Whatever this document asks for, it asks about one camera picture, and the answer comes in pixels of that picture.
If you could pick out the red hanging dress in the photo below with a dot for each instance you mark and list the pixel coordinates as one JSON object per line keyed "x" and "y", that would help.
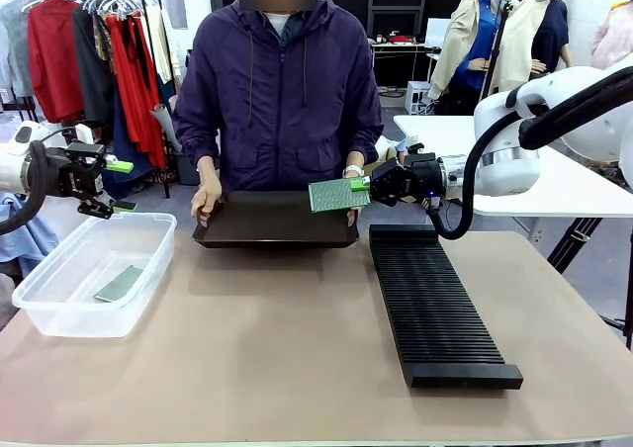
{"x": 133, "y": 96}

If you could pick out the black slotted PCB rack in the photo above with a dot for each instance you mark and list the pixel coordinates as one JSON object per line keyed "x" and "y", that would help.
{"x": 435, "y": 308}

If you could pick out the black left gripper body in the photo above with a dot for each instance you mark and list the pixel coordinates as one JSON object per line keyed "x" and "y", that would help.
{"x": 79, "y": 170}

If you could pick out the white table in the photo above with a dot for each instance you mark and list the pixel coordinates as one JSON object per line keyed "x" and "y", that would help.
{"x": 569, "y": 195}

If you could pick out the cream hanging garment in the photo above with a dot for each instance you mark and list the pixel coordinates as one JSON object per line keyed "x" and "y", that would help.
{"x": 160, "y": 46}

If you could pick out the white panel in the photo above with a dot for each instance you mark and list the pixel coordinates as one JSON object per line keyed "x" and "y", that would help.
{"x": 437, "y": 31}

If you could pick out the white crate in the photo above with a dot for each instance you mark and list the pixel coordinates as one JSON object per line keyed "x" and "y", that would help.
{"x": 418, "y": 98}

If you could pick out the black tripod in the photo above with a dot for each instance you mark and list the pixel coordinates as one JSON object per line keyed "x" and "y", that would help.
{"x": 573, "y": 241}

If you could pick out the light blue cloth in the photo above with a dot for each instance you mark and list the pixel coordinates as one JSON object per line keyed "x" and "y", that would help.
{"x": 29, "y": 244}

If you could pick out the dark storage bin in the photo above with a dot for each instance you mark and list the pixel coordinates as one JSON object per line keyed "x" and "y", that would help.
{"x": 187, "y": 170}

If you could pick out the yellow garment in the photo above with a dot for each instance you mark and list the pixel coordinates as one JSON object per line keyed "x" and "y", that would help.
{"x": 624, "y": 5}

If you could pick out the black stand pole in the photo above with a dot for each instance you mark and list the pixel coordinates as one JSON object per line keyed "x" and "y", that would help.
{"x": 497, "y": 46}

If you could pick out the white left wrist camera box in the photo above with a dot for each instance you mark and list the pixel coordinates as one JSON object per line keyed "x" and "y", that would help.
{"x": 84, "y": 133}

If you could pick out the mannequin beige jacket blue shirt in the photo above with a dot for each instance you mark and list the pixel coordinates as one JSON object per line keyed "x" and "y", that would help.
{"x": 460, "y": 36}

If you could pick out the clear plastic box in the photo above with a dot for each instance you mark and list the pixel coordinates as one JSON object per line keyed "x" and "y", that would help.
{"x": 74, "y": 318}

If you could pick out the black tray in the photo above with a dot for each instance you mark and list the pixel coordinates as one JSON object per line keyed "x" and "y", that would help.
{"x": 277, "y": 219}

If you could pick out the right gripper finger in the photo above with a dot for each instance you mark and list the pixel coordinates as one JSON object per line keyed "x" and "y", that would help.
{"x": 390, "y": 195}
{"x": 388, "y": 172}

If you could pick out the dark blue hanging garment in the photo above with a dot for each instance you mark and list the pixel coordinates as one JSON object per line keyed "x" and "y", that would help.
{"x": 126, "y": 170}

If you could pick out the background work table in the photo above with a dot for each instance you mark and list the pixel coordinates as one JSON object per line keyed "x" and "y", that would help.
{"x": 395, "y": 46}

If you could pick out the person's right hand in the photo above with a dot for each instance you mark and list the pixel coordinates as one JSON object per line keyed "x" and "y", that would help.
{"x": 207, "y": 195}

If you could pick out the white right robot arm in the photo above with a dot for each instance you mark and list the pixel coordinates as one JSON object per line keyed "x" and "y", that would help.
{"x": 509, "y": 170}

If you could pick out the mannequin cream jacket navy shirt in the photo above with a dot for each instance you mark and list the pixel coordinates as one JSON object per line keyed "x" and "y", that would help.
{"x": 549, "y": 31}

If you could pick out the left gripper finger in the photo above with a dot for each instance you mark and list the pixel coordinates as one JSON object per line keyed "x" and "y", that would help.
{"x": 96, "y": 207}
{"x": 121, "y": 166}

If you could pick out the person's left forearm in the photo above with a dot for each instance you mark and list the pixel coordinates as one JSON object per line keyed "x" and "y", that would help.
{"x": 363, "y": 135}

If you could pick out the white paper roll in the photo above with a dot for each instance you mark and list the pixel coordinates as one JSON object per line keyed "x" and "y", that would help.
{"x": 165, "y": 125}

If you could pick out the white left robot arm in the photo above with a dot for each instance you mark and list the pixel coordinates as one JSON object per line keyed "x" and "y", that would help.
{"x": 12, "y": 172}

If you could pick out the grey hanging shirt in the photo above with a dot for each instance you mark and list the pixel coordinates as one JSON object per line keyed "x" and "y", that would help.
{"x": 15, "y": 46}

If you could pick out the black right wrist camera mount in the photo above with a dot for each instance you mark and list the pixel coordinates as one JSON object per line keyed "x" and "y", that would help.
{"x": 416, "y": 149}

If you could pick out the white wristband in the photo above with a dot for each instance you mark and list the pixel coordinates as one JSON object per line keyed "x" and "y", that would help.
{"x": 354, "y": 171}

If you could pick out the red hanging jacket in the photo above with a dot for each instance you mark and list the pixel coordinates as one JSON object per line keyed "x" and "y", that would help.
{"x": 54, "y": 61}

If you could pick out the green PCB board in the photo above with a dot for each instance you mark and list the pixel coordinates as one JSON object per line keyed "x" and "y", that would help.
{"x": 336, "y": 195}
{"x": 118, "y": 285}

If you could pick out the person's right forearm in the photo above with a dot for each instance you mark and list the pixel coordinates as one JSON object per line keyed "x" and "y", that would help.
{"x": 195, "y": 140}

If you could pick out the person's left hand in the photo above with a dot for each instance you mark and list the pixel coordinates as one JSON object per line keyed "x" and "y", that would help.
{"x": 353, "y": 218}

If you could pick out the black hanging garment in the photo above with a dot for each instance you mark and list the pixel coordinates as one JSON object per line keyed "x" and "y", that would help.
{"x": 94, "y": 71}

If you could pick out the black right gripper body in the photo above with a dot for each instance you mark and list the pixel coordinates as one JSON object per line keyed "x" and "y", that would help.
{"x": 420, "y": 177}

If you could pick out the mannequin pink fluffy top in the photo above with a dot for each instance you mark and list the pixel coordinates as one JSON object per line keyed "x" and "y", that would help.
{"x": 613, "y": 41}

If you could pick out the person in purple jacket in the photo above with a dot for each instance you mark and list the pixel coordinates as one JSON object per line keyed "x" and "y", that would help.
{"x": 277, "y": 96}

